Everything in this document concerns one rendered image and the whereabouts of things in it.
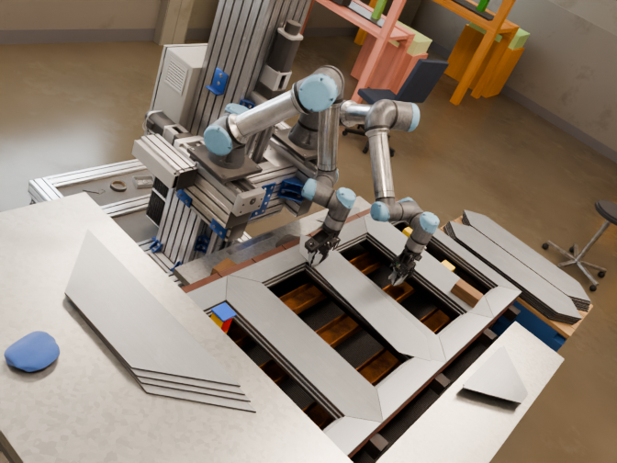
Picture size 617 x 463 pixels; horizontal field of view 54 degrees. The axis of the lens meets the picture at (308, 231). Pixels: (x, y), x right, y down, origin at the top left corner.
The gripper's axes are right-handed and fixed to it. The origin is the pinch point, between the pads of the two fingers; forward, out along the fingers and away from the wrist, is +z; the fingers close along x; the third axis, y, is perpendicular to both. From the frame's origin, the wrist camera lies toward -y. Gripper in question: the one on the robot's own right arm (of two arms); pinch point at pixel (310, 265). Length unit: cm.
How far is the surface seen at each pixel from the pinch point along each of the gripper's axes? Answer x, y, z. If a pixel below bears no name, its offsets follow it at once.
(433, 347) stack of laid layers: -55, 12, 1
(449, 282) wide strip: -38, 55, 1
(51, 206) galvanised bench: 47, -84, -19
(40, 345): -1, -115, -22
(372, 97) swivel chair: 148, 279, 40
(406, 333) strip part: -44.3, 7.7, 0.7
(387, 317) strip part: -35.2, 7.7, 0.7
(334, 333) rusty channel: -22.3, -0.6, 17.7
